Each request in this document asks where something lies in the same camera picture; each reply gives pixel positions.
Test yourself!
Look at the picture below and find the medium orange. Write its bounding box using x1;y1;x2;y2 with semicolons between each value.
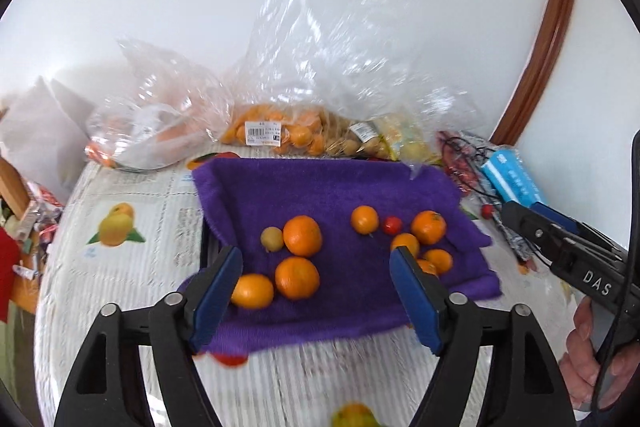
411;210;447;246

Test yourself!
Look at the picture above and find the brown wooden door frame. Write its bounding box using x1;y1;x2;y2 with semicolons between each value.
491;0;581;148

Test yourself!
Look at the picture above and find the large orange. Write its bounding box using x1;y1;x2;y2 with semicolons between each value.
283;215;323;257
274;256;320;301

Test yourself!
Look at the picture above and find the person's right hand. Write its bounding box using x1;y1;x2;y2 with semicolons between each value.
559;296;640;413

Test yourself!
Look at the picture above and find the clear bag of yellow fruits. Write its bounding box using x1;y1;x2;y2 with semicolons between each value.
370;114;443;165

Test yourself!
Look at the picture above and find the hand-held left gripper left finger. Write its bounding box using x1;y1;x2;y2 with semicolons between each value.
52;246;244;427

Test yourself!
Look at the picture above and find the red paper bag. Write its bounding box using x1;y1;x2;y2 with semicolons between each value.
0;227;22;323

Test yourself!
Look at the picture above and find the white plastic bag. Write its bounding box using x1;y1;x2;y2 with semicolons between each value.
0;76;97;188

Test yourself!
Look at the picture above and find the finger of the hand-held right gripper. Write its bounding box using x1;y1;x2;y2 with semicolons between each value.
500;200;568;265
529;202;628;260

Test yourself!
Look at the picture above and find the orange with green stem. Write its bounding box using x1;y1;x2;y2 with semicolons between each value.
350;205;379;235

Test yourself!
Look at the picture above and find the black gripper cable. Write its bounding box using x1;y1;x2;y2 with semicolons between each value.
592;129;640;410

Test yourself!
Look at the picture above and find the blue tissue pack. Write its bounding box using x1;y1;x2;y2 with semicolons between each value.
481;148;549;208

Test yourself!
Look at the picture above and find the labelled clear bag of oranges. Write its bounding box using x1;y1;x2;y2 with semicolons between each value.
219;0;416;156

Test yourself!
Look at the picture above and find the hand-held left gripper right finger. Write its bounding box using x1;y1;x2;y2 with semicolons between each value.
389;246;576;427

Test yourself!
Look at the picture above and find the purple towel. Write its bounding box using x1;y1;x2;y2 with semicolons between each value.
177;157;502;358

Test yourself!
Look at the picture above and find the oval yellow-orange citrus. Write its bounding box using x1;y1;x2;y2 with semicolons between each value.
230;273;275;310

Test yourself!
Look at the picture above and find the small yellowish orange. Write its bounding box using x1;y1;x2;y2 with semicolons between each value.
390;233;420;258

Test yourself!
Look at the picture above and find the small yellow-green round fruit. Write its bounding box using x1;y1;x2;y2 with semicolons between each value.
260;227;285;252

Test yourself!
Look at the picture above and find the clear bag of brown fruits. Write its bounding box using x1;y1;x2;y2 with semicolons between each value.
324;109;396;159

